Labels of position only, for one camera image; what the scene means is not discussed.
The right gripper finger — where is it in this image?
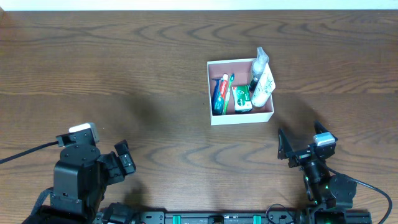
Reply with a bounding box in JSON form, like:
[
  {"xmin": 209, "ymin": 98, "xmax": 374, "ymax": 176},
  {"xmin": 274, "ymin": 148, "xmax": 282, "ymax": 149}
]
[
  {"xmin": 313, "ymin": 120, "xmax": 328, "ymax": 134},
  {"xmin": 277, "ymin": 129, "xmax": 293, "ymax": 160}
]

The black mounting rail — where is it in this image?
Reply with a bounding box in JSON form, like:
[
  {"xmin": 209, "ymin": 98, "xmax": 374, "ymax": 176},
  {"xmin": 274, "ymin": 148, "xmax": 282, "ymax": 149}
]
[{"xmin": 93, "ymin": 210, "xmax": 373, "ymax": 224}]

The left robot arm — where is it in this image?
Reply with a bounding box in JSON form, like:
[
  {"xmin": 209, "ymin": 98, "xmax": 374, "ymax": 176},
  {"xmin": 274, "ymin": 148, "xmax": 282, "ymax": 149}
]
[{"xmin": 24, "ymin": 140, "xmax": 136, "ymax": 223}]

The white cardboard box pink interior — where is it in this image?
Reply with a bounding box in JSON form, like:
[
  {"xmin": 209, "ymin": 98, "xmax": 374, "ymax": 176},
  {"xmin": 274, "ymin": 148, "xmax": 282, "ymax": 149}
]
[{"xmin": 207, "ymin": 58, "xmax": 274, "ymax": 126}]

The clear pump soap bottle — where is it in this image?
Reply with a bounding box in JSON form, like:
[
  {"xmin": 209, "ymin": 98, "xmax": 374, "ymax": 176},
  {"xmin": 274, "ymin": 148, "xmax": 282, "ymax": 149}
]
[{"xmin": 249, "ymin": 47, "xmax": 269, "ymax": 93}]

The green white toothbrush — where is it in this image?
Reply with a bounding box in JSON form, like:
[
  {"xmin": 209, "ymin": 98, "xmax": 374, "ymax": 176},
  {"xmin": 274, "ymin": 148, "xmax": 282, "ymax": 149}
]
[{"xmin": 222, "ymin": 73, "xmax": 234, "ymax": 115}]

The green soap bar package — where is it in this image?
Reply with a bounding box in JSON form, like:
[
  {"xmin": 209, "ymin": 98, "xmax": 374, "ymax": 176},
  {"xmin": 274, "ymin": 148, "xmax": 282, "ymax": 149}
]
[{"xmin": 232, "ymin": 85, "xmax": 252, "ymax": 114}]

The blue disposable razor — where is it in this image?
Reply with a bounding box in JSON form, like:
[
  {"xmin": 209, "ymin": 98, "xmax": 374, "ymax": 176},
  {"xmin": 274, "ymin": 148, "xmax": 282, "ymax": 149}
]
[{"xmin": 211, "ymin": 78, "xmax": 221, "ymax": 111}]

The white botanical lotion tube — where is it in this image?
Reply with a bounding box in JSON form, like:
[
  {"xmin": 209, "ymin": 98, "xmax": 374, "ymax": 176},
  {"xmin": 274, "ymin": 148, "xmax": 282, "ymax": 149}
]
[{"xmin": 251, "ymin": 63, "xmax": 275, "ymax": 108}]

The red green toothpaste tube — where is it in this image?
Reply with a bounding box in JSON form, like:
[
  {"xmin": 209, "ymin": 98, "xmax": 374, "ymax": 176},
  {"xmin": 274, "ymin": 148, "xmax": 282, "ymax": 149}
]
[{"xmin": 213, "ymin": 73, "xmax": 229, "ymax": 115}]

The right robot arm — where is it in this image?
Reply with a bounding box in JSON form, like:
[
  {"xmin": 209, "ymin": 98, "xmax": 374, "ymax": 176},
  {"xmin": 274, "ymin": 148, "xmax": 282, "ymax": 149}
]
[{"xmin": 277, "ymin": 121, "xmax": 357, "ymax": 223}]

